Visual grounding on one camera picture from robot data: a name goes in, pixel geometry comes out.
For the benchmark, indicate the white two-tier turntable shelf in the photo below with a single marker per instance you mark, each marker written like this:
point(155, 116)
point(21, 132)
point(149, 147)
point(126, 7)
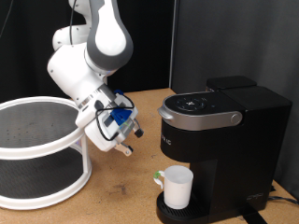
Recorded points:
point(31, 149)

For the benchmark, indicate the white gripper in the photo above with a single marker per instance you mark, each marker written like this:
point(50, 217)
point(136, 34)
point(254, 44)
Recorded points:
point(106, 130)

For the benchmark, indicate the black backdrop curtain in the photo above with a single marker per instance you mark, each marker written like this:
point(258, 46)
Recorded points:
point(146, 46)

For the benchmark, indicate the white mug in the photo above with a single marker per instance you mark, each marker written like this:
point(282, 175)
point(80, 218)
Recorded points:
point(178, 188)

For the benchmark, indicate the black tape strip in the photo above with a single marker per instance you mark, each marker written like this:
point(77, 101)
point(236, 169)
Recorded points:
point(253, 217)

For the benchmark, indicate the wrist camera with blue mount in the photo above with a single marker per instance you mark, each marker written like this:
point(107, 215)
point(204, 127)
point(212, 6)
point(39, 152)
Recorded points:
point(121, 115)

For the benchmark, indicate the black Keurig coffee machine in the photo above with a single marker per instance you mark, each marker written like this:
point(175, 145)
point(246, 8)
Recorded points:
point(243, 149)

